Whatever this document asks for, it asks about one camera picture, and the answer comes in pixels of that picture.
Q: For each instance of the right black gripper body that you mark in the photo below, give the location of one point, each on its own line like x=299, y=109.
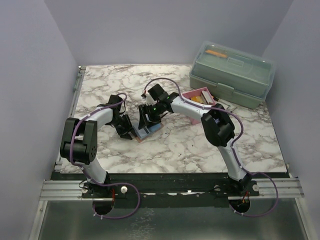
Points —
x=153, y=112

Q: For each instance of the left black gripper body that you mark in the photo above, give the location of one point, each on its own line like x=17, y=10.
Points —
x=120, y=125

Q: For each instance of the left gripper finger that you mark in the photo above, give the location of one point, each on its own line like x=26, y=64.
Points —
x=126, y=135
x=127, y=124

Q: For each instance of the tan leather card holder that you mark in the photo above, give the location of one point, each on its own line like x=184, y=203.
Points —
x=142, y=134

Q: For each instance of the gold credit card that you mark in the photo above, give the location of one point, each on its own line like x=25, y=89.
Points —
x=197, y=99

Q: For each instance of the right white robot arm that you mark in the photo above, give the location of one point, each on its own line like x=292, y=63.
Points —
x=218, y=127

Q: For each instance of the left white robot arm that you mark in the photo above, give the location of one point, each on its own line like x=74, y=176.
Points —
x=79, y=143

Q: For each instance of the pink card box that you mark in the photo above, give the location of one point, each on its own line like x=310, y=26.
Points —
x=197, y=92

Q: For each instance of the silver credit cards stack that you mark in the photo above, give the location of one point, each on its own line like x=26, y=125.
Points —
x=207, y=98

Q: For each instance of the green plastic toolbox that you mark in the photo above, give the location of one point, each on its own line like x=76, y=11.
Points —
x=241, y=78

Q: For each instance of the orange tool inside toolbox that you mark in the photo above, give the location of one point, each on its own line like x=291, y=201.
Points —
x=215, y=53

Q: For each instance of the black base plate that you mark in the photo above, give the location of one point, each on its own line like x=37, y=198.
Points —
x=186, y=190

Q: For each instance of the aluminium mounting rail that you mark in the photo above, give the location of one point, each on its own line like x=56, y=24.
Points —
x=69, y=190

